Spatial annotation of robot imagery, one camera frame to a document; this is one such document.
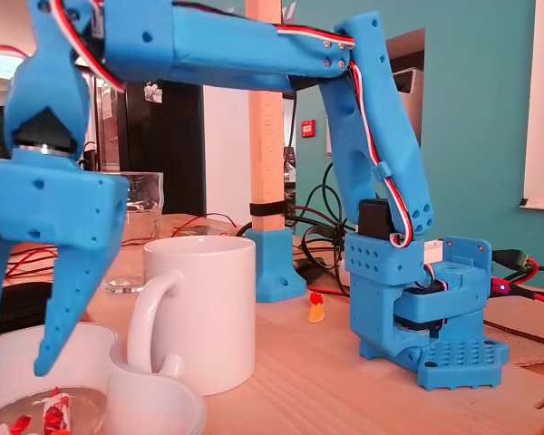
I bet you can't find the white ceramic mug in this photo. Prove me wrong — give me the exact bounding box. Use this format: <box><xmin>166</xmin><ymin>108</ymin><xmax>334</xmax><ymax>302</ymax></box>
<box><xmin>126</xmin><ymin>234</ymin><xmax>257</xmax><ymax>398</ymax></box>

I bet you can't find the clear drinking glass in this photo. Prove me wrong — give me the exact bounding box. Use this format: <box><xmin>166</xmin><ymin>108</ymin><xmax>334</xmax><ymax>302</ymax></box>
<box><xmin>100</xmin><ymin>170</ymin><xmax>165</xmax><ymax>295</ymax></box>

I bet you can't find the orange white wrapped candy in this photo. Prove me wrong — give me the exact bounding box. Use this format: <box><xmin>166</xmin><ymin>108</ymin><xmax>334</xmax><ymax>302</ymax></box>
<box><xmin>40</xmin><ymin>385</ymin><xmax>73</xmax><ymax>434</ymax></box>

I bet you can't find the black cabinet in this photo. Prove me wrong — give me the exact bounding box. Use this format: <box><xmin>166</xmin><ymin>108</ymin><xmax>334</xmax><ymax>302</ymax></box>
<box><xmin>125</xmin><ymin>80</ymin><xmax>206</xmax><ymax>218</ymax></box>

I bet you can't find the translucent wavy candy bowl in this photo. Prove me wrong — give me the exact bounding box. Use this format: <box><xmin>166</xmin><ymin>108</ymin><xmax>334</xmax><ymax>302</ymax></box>
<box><xmin>0</xmin><ymin>320</ymin><xmax>209</xmax><ymax>435</ymax></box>

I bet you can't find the light wooden board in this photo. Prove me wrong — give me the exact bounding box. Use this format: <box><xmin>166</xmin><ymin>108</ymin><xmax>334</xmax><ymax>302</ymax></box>
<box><xmin>72</xmin><ymin>212</ymin><xmax>544</xmax><ymax>435</ymax></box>

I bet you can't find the green black power connector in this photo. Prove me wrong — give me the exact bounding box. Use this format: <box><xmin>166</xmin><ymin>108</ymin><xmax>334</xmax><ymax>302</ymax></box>
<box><xmin>491</xmin><ymin>247</ymin><xmax>539</xmax><ymax>273</ymax></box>

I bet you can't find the blue post mount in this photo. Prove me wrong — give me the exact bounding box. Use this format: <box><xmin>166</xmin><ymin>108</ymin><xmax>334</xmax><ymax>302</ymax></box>
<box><xmin>244</xmin><ymin>227</ymin><xmax>308</xmax><ymax>304</ymax></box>

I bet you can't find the black strap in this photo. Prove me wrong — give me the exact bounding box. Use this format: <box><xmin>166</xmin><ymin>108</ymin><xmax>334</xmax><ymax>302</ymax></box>
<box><xmin>248</xmin><ymin>202</ymin><xmax>286</xmax><ymax>218</ymax></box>

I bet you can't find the wooden post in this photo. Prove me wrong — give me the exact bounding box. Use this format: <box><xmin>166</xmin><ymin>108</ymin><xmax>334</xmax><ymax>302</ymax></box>
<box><xmin>246</xmin><ymin>0</ymin><xmax>286</xmax><ymax>233</ymax></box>

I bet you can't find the black cable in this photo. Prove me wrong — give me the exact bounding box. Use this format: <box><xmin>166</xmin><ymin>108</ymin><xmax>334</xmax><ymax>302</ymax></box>
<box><xmin>294</xmin><ymin>160</ymin><xmax>362</xmax><ymax>295</ymax></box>

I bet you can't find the braided cable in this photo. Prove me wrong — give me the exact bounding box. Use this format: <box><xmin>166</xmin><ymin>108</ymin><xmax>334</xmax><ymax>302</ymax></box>
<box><xmin>483</xmin><ymin>318</ymin><xmax>544</xmax><ymax>351</ymax></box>

